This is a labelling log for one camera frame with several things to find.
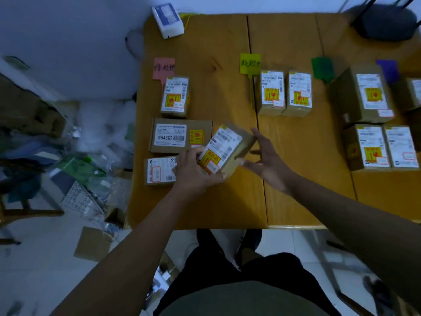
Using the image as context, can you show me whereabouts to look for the person's left forearm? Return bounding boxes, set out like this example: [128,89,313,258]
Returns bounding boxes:
[51,187,198,316]

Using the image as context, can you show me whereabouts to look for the person's black shorts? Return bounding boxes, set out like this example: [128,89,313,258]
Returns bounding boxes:
[153,228,341,316]

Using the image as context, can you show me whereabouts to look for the yellow cable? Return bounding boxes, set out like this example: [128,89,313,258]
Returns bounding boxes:
[179,13,198,30]

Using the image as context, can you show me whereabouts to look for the small white blue device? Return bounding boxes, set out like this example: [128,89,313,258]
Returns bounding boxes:
[151,3,185,39]

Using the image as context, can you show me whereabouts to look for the brown cardboard carton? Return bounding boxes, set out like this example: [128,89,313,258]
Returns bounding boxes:
[0,74,66,139]

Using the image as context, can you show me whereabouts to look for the clear plastic bag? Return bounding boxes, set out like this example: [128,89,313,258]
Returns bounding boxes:
[74,101,137,155]

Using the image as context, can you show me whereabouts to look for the person's right hand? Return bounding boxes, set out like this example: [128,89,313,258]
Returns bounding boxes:
[236,127,297,196]

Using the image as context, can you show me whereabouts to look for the person's grey shirt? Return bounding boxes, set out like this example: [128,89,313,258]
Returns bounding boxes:
[168,280,329,316]

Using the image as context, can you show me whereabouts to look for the pink label tag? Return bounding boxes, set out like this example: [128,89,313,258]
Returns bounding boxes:
[152,57,176,85]

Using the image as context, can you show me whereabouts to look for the green label tag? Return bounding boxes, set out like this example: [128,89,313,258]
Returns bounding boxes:
[311,57,336,84]

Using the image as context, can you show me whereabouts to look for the dark wooden bar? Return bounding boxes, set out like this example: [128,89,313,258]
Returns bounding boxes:
[0,208,65,218]

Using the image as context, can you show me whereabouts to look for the yellow label tag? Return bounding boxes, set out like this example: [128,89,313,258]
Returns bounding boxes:
[239,53,262,108]

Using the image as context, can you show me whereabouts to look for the blue cloth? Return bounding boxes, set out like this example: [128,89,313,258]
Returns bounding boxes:
[0,141,60,162]

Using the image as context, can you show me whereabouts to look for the wooden chair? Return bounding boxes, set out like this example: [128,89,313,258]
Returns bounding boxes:
[325,240,400,316]

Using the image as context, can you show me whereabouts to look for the purple label tag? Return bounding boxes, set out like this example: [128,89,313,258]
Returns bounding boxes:
[376,59,400,85]

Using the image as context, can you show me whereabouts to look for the small paper box yellow sticker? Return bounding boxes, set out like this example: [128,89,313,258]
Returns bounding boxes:
[343,124,391,172]
[160,76,191,118]
[256,70,286,116]
[282,71,313,118]
[196,123,257,180]

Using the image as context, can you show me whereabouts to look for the person's left hand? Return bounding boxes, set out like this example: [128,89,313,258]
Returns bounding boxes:
[171,147,225,203]

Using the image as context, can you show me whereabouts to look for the green packet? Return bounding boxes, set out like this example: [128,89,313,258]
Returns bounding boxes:
[54,156,106,185]

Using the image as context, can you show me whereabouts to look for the person's right forearm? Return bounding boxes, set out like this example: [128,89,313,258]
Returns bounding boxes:
[286,174,421,313]

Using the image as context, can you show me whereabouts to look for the black router with antennas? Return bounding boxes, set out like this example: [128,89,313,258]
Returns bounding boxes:
[350,0,421,42]

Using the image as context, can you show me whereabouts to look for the wooden table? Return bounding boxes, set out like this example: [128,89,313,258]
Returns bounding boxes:
[126,11,421,231]

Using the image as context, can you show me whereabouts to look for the wide box 12V4A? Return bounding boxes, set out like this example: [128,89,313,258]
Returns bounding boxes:
[149,118,214,154]
[393,78,421,112]

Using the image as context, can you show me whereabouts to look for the large brown cardboard box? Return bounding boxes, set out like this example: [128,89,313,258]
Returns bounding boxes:
[330,65,395,129]

